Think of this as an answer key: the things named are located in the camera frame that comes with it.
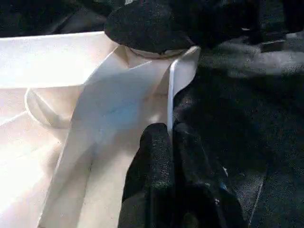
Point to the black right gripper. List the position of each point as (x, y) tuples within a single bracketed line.
[(225, 21)]

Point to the black glossy mat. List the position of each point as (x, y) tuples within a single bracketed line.
[(237, 118)]

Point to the white plastic table top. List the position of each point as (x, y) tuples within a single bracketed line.
[(47, 59)]

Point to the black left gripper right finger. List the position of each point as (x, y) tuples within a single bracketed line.
[(199, 190)]

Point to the white plastic table leg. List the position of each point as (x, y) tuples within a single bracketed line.
[(147, 54)]

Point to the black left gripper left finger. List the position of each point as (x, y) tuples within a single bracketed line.
[(152, 178)]

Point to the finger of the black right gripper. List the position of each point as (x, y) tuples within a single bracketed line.
[(147, 28)]

